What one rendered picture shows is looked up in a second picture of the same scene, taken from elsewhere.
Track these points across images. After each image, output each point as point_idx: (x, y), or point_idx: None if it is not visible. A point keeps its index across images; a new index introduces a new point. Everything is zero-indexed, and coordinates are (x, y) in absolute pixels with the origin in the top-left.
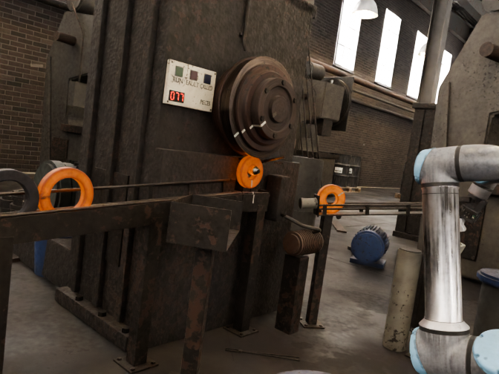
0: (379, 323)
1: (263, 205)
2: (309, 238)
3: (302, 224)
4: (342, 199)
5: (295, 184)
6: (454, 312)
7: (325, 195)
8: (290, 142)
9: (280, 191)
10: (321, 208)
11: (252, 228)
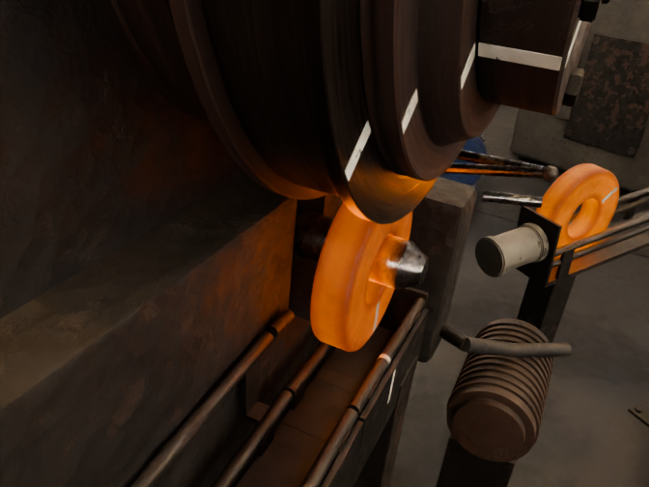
0: (596, 432)
1: (411, 368)
2: (541, 394)
3: (516, 349)
4: (609, 211)
5: None
6: None
7: (569, 213)
8: None
9: (451, 264)
10: (558, 264)
11: (369, 457)
